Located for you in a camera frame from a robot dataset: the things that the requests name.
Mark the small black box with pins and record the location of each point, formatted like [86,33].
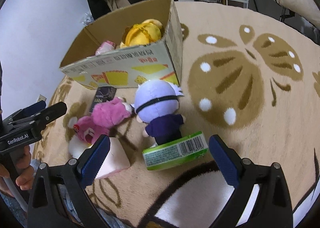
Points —
[103,94]

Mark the green package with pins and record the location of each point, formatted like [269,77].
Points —
[175,153]

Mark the yellow plush toy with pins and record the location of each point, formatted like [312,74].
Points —
[140,34]

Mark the pink roll cake plush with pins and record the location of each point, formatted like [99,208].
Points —
[117,159]

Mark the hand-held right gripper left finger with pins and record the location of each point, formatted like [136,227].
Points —
[96,161]

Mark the small pink plush toy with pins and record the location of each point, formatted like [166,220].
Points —
[105,47]

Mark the printed cardboard box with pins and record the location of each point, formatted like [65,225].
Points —
[120,70]

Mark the lavender-haired plush doll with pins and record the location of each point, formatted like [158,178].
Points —
[155,98]

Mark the white wall socket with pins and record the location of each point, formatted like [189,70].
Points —
[41,98]

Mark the person's left hand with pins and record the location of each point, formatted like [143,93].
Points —
[25,173]

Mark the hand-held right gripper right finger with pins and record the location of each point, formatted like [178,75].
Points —
[225,163]

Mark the black hanging coat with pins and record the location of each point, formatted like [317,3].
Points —
[96,3]

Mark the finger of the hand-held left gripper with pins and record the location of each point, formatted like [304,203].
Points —
[53,111]
[33,108]

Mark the beige butterfly blanket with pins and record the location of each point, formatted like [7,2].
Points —
[250,130]

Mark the pink bear plush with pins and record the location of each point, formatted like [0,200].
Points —
[105,115]

